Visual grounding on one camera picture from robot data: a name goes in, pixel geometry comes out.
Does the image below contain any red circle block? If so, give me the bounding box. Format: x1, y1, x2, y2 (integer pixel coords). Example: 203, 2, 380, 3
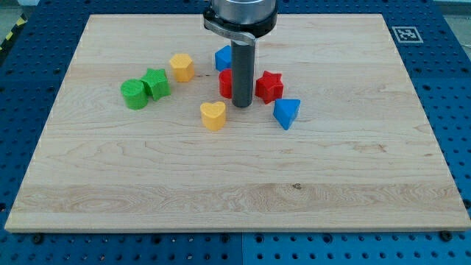
219, 68, 232, 99

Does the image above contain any silver black robot arm flange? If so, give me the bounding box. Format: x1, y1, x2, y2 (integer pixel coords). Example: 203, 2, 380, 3
203, 0, 278, 46

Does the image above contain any red star block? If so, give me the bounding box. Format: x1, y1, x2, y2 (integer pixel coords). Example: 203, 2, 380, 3
255, 71, 284, 105

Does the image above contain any green star block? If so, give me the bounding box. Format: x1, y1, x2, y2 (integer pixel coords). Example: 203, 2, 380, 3
140, 68, 171, 101

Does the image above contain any green circle block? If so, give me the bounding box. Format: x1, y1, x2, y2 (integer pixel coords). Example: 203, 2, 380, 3
121, 79, 148, 110

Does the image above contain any yellow heart block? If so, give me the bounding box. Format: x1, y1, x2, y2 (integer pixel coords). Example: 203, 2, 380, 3
200, 102, 226, 131

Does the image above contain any blue triangle block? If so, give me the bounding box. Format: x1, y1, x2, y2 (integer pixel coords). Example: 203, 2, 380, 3
273, 99, 301, 130

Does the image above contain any blue cube block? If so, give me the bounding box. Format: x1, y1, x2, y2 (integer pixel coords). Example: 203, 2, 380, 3
214, 46, 232, 71

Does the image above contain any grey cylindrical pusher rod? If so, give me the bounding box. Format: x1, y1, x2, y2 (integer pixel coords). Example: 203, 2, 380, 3
231, 40, 255, 107

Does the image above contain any yellow hexagon block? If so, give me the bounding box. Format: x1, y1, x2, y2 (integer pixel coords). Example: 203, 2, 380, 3
169, 54, 194, 82

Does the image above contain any light wooden board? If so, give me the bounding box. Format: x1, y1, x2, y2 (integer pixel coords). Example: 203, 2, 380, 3
5, 14, 470, 233

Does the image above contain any white fiducial marker tag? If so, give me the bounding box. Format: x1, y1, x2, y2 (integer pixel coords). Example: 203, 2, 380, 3
392, 26, 423, 43

